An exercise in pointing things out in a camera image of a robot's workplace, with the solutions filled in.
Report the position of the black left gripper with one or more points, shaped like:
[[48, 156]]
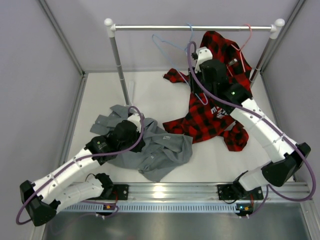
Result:
[[139, 148]]

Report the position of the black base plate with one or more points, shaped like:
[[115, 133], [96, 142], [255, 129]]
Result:
[[227, 192], [119, 192]]

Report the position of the grey button-up shirt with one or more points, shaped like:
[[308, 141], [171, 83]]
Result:
[[156, 155]]

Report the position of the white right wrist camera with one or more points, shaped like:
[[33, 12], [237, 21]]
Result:
[[201, 55]]

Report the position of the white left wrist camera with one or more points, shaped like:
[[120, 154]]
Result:
[[135, 119]]

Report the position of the red black plaid shirt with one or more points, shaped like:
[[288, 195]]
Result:
[[205, 119]]

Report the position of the silver clothes rack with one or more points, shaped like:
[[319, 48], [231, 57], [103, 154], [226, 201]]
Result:
[[111, 28]]

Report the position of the aluminium mounting rail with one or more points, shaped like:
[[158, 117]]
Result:
[[208, 192]]

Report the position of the slotted grey cable duct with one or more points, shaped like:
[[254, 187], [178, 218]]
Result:
[[161, 207]]

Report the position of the pink wire hanger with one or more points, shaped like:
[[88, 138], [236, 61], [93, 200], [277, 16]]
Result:
[[240, 49]]

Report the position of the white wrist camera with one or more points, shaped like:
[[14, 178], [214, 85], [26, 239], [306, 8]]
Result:
[[201, 55], [135, 119]]

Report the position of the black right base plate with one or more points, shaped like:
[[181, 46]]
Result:
[[227, 192]]

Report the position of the light blue wire hanger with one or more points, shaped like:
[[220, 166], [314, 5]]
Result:
[[158, 40]]

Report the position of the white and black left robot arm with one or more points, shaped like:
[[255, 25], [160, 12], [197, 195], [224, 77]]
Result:
[[44, 198]]

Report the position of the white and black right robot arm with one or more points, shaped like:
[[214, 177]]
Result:
[[286, 156]]

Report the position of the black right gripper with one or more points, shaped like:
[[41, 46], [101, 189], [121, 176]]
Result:
[[194, 89]]

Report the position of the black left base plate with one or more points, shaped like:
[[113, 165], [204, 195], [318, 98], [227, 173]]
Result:
[[119, 192]]

